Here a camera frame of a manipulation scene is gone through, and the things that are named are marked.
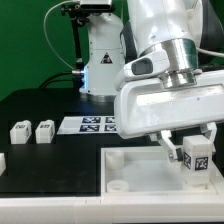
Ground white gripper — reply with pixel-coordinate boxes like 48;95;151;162
114;70;224;162

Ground white square table top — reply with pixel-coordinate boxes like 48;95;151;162
101;146;224;195

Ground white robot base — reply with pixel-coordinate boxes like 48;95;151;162
80;13;125;102

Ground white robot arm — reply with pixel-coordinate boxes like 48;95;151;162
114;0;224;161

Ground white sheet with tags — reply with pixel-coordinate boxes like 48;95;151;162
57;116;117;135

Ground white block left edge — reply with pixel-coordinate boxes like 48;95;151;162
0;153;6;176

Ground white fixture wall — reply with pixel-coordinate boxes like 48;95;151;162
0;195;224;224

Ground black cables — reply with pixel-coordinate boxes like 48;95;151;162
38;72;82;90

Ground black camera stand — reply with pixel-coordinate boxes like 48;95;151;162
61;0;114;74

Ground white cable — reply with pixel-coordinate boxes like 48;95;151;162
43;0;81;71

